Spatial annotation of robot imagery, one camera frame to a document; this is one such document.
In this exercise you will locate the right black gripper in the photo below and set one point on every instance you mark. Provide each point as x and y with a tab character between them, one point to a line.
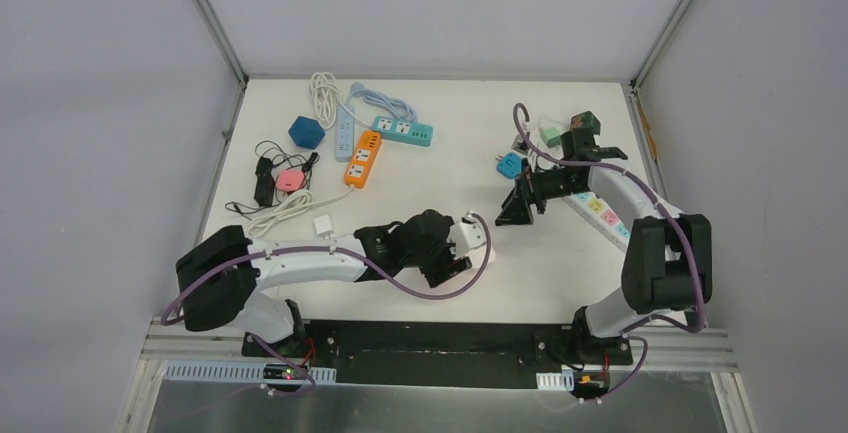
527	192

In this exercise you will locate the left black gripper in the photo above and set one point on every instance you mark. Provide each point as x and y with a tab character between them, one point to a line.
441	268

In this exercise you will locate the blue small adapter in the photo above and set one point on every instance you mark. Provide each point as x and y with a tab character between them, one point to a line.
510	165

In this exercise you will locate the light green plug charger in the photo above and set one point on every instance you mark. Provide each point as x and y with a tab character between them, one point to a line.
550	131

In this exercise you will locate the white multicolour power strip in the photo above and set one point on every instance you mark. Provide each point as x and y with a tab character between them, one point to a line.
601	216

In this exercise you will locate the dark green dragon cube adapter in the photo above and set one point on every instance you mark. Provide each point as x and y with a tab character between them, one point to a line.
586	120

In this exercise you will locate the white charger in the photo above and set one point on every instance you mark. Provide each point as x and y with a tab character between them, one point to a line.
323	226

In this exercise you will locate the red cube adapter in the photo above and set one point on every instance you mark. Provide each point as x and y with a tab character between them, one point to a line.
457	267

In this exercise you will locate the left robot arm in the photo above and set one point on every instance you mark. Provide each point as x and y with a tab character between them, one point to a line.
223	280

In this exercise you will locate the teal power strip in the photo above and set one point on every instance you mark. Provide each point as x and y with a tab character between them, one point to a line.
411	133

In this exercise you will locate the orange power strip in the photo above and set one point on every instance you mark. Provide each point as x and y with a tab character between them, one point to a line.
363	159

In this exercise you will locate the pink round adapter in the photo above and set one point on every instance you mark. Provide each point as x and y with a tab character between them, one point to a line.
290	180

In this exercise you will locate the light blue power strip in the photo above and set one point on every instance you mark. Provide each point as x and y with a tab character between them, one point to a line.
345	132

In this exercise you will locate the blue cube adapter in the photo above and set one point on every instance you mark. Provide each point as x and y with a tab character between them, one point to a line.
306	133

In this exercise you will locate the black power adapter with cable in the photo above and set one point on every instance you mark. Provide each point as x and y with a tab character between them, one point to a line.
272	159

